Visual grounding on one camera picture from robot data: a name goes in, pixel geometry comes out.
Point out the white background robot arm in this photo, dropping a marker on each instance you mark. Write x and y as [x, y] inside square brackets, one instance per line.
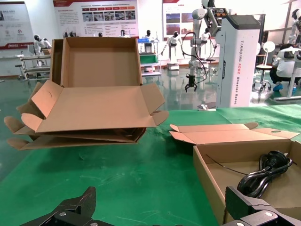
[195, 47]

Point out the wall poster photo row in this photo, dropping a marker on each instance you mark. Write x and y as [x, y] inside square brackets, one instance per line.
[105, 16]

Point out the white wheeled robot tower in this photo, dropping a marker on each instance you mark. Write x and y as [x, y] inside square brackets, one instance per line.
[237, 70]

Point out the metal table clamp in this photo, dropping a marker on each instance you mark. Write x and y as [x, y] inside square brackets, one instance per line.
[205, 107]

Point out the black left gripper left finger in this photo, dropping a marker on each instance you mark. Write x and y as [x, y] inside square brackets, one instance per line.
[88, 200]

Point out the green storage bin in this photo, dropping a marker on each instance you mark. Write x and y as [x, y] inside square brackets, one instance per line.
[148, 58]

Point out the black background claw gripper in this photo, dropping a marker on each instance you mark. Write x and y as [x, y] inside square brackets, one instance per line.
[191, 83]

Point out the white humanoid robot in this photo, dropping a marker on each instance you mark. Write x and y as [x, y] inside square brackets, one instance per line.
[148, 37]
[173, 49]
[295, 26]
[100, 34]
[123, 33]
[41, 47]

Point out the wall poster red stripe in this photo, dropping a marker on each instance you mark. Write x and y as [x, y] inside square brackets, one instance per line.
[14, 26]

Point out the white desk frame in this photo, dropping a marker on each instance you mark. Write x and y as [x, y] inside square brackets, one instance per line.
[292, 89]

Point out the steel workbench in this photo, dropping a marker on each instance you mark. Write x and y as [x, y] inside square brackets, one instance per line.
[30, 68]

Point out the crouching person white shirt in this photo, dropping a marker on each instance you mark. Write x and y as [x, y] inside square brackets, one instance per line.
[285, 68]

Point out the green tablecloth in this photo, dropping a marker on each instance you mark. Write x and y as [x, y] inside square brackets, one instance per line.
[117, 169]

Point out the black swivel stool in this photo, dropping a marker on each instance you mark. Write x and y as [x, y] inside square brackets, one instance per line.
[262, 75]

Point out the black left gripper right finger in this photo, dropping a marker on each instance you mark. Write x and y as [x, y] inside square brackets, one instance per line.
[237, 202]

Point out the white shelving rack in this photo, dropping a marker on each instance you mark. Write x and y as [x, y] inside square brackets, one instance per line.
[150, 68]

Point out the white standing fan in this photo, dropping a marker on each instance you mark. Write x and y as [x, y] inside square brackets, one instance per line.
[268, 49]

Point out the wall poster red pictures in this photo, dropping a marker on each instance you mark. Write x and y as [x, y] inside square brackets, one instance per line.
[181, 18]

